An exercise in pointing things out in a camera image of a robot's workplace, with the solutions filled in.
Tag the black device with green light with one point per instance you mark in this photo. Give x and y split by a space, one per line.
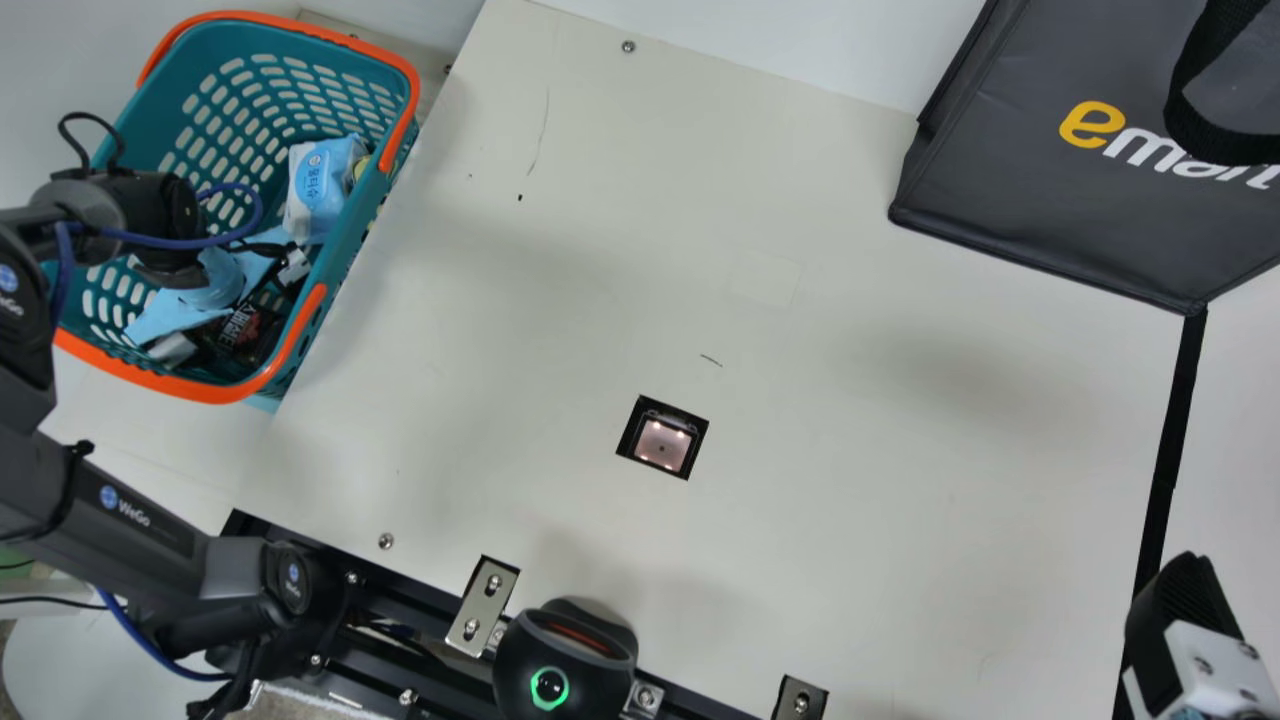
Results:
560 660

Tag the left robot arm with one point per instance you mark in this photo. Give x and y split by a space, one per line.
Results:
150 545

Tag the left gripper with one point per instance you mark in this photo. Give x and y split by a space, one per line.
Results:
222 275

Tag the dark grey bag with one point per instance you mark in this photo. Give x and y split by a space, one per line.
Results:
1040 180

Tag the yellow package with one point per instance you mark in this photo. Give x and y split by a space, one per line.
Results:
359 167

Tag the black strip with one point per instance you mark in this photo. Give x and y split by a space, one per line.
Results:
1172 440

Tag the small square scanner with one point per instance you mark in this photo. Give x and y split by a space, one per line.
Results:
662 438

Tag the white and blue tissue pack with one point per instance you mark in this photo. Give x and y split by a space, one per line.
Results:
318 185

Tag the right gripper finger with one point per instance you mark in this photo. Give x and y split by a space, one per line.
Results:
1185 620

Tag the teal shopping basket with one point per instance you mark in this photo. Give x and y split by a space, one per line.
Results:
240 90

